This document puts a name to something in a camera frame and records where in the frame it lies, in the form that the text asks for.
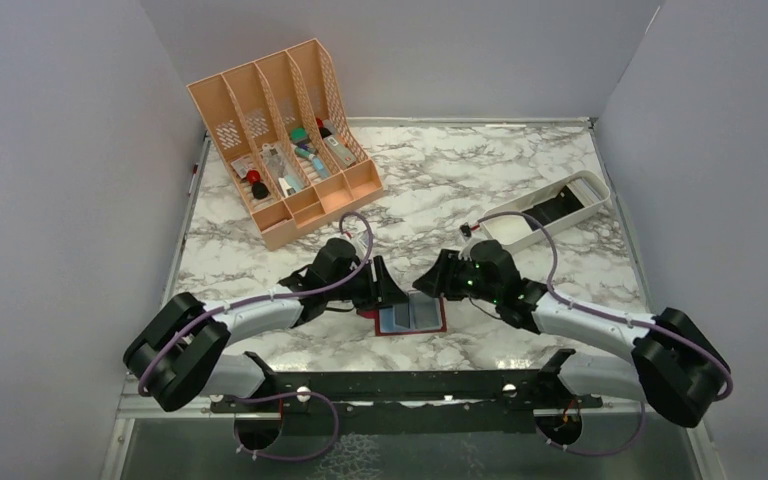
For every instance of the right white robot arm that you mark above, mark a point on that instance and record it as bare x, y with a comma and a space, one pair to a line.
664, 360

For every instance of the red leather card holder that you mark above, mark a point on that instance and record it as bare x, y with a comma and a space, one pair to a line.
396, 321

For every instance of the green eraser block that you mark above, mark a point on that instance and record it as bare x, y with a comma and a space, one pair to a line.
298, 135

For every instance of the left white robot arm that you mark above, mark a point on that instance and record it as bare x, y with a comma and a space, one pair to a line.
180, 355

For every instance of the peach desk file organizer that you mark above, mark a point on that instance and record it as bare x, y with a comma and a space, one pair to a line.
260, 102

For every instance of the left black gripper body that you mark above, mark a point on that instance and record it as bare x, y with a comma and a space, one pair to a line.
361, 289

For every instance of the light blue marker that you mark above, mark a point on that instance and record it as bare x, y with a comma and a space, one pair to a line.
317, 163

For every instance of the black vip card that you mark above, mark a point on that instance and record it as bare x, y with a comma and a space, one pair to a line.
553, 209

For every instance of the black round cap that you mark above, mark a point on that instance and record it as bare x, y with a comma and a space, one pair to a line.
259, 190

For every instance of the red round cap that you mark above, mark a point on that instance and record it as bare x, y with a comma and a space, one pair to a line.
252, 176

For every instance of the black mounting base rail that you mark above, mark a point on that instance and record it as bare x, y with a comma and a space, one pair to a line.
328, 404

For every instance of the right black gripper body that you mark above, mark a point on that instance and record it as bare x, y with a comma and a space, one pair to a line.
462, 280

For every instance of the clear packaged item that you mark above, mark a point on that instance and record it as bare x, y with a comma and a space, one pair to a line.
281, 170

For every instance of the white plastic tray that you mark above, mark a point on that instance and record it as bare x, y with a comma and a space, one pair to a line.
515, 234

